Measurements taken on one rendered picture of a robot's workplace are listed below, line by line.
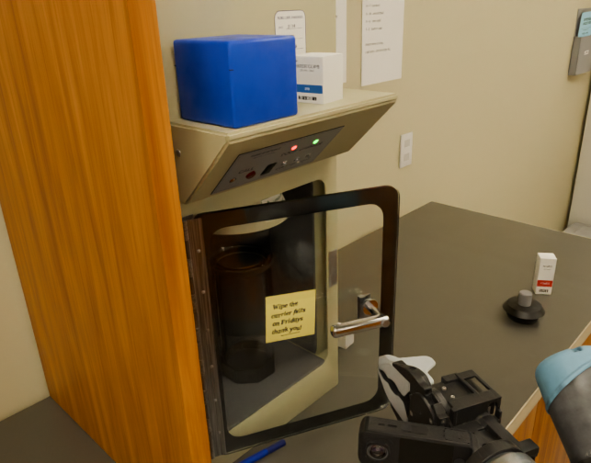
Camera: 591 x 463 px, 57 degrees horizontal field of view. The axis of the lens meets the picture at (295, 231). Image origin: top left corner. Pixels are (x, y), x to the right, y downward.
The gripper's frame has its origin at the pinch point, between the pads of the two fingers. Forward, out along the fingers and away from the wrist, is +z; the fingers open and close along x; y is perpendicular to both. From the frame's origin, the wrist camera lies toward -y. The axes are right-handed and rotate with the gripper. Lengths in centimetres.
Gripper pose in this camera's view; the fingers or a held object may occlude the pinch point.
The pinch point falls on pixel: (380, 366)
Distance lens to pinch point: 72.4
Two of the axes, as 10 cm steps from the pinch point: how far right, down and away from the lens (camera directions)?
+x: -0.3, -9.2, -3.9
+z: -3.4, -3.5, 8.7
